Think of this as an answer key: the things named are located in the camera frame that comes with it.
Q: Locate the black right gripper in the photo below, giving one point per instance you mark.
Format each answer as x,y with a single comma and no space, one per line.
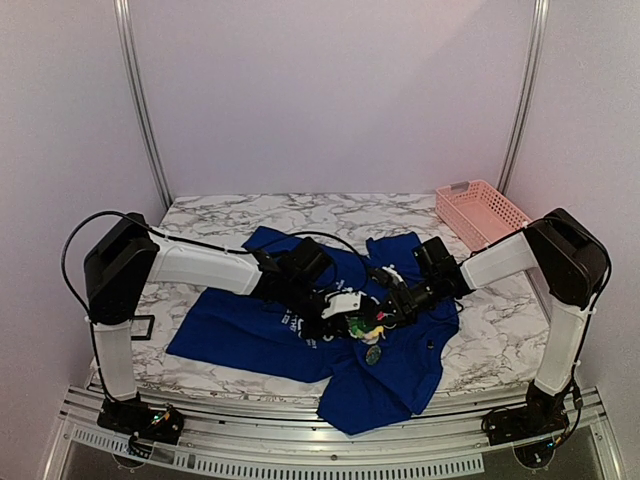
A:
396,307

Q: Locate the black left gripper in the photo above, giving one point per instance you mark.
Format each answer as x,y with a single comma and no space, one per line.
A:
336,327

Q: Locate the silver round brooch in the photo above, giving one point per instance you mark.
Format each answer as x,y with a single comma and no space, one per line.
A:
373,355

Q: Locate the blue printed t-shirt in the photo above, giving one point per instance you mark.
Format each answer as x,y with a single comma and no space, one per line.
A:
248,334

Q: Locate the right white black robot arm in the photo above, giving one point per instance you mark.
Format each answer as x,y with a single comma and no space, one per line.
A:
556,251

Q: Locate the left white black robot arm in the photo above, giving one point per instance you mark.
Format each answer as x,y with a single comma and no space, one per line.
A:
133,255

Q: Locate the black box with flower brooch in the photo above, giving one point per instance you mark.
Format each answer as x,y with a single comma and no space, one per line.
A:
142,327

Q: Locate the pink perforated plastic basket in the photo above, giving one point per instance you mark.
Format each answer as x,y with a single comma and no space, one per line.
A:
477,213

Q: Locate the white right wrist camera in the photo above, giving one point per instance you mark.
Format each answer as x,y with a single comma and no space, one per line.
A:
388,278

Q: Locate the aluminium front rail frame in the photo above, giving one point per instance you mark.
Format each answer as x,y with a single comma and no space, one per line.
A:
244,436

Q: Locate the right aluminium corner post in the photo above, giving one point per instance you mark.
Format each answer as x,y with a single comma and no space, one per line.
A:
525,99

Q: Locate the aluminium corner post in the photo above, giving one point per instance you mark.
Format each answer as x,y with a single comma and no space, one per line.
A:
525,99
132,70

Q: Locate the left aluminium corner post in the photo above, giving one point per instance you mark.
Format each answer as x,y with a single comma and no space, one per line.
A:
132,70

